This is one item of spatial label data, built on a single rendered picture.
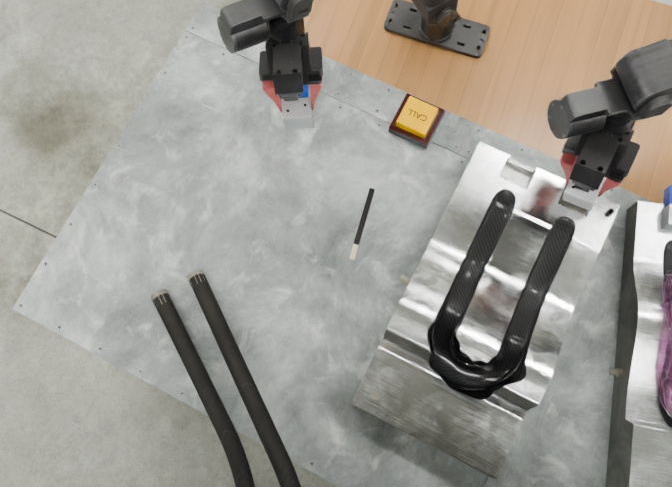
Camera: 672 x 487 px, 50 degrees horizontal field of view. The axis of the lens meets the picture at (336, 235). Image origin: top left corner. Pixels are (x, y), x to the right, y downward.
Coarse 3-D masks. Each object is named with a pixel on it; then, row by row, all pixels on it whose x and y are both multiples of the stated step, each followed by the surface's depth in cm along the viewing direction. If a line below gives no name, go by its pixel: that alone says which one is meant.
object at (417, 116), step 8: (408, 104) 134; (416, 104) 134; (424, 104) 134; (408, 112) 134; (416, 112) 134; (424, 112) 134; (432, 112) 134; (400, 120) 134; (408, 120) 133; (416, 120) 133; (424, 120) 133; (432, 120) 133; (408, 128) 133; (416, 128) 133; (424, 128) 133; (424, 136) 133
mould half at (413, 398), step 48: (480, 144) 126; (480, 192) 124; (528, 192) 123; (432, 240) 123; (528, 240) 122; (576, 240) 121; (432, 288) 117; (480, 288) 119; (576, 288) 120; (384, 336) 119; (480, 336) 113; (384, 384) 119; (432, 384) 119; (528, 384) 111; (432, 432) 117; (480, 432) 117
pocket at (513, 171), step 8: (512, 160) 127; (504, 168) 128; (512, 168) 128; (520, 168) 127; (528, 168) 126; (504, 176) 127; (512, 176) 127; (520, 176) 127; (528, 176) 127; (520, 184) 127; (528, 184) 127
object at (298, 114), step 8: (304, 88) 124; (304, 96) 124; (288, 104) 123; (296, 104) 123; (304, 104) 123; (288, 112) 122; (296, 112) 122; (304, 112) 122; (312, 112) 126; (288, 120) 123; (296, 120) 123; (304, 120) 123; (312, 120) 124; (288, 128) 127; (296, 128) 127; (304, 128) 127
